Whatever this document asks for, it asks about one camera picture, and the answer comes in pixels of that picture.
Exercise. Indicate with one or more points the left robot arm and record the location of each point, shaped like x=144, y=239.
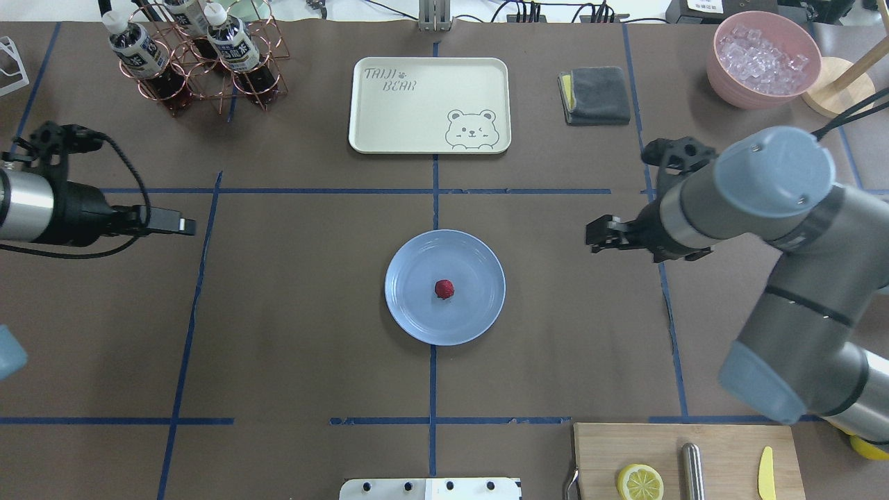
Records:
x=36, y=209

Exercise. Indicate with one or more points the white cup rack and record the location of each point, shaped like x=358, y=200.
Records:
x=13, y=71

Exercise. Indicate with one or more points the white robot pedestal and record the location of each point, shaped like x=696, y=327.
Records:
x=432, y=488

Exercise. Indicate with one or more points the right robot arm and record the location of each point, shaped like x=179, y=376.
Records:
x=793, y=355

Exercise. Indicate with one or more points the yellow lemon rear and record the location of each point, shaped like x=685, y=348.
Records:
x=866, y=449

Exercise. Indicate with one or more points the wooden stand with carton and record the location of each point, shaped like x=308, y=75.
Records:
x=842, y=84

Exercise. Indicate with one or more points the cream bear tray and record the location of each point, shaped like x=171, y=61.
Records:
x=430, y=105

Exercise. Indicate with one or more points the lemon half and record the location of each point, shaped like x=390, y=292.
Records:
x=639, y=481

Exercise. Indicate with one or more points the blue plate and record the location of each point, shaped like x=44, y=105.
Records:
x=478, y=277

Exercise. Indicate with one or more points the dark bottle white cap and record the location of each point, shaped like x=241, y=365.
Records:
x=146, y=60

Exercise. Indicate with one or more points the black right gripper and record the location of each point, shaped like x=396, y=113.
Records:
x=647, y=230

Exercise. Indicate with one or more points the yellow plastic knife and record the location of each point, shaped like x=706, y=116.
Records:
x=766, y=479

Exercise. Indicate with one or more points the pink bowl of ice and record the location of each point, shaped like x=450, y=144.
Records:
x=762, y=60

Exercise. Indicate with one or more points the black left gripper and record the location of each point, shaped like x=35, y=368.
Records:
x=82, y=214

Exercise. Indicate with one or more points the copper wire bottle rack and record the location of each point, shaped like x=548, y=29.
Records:
x=209, y=81

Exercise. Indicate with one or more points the grey folded cloth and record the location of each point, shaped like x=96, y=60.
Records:
x=594, y=96

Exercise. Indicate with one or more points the red strawberry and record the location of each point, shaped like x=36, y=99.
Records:
x=444, y=289

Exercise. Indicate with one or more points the aluminium frame post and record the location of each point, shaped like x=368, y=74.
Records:
x=434, y=15

